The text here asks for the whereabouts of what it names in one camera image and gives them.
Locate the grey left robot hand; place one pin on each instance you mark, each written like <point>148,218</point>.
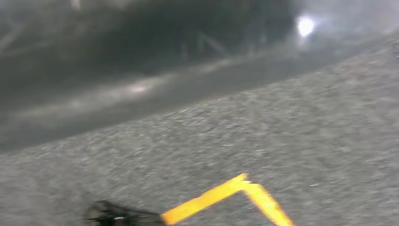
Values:
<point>124,56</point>

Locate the yellow tape square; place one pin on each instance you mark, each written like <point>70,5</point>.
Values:
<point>218,193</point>

